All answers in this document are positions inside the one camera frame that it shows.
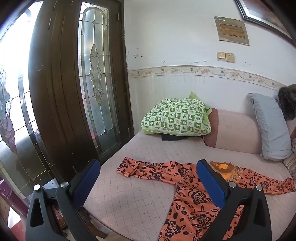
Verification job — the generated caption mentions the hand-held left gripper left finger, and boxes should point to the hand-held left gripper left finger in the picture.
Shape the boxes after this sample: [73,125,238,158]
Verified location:
[25,159,101,241]

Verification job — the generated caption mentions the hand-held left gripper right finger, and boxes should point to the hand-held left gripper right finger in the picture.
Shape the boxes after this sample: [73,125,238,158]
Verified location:
[196,159,272,241]

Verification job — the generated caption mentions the orange black floral garment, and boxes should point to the orange black floral garment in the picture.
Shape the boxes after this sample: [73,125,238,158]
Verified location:
[116,157,296,241]

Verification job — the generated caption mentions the pink quilted bed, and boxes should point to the pink quilted bed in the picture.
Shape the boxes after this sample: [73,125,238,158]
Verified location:
[53,132,296,241]

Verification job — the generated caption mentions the dark cloth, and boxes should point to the dark cloth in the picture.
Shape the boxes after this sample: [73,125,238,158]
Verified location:
[161,133,204,141]

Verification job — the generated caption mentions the pink quilted bolster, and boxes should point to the pink quilted bolster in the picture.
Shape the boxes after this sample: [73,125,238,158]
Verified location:
[203,108,269,155]

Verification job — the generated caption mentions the green white checkered pillow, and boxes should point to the green white checkered pillow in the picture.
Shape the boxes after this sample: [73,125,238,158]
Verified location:
[140,91,213,136]

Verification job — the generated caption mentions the purple plastic container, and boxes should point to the purple plastic container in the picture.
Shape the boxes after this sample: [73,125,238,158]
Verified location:
[0,179,28,217]

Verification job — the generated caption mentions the beige patterned pillow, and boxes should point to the beige patterned pillow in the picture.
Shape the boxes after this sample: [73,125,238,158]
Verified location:
[282,139,296,181]

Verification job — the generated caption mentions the grey blue pillow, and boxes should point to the grey blue pillow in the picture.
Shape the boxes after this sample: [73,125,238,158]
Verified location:
[248,93,292,161]

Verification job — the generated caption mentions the dark wooden stained glass door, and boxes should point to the dark wooden stained glass door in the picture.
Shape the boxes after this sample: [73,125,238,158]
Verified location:
[0,7,56,193]
[29,0,134,173]

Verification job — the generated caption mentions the dark furry object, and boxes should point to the dark furry object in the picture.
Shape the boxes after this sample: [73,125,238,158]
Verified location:
[277,85,296,121]

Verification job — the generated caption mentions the gold framed wall plaque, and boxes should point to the gold framed wall plaque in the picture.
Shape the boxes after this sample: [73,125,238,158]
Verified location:
[214,16,250,46]

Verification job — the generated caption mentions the dark framed wall picture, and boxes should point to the dark framed wall picture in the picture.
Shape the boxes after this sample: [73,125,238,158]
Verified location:
[233,0,294,44]

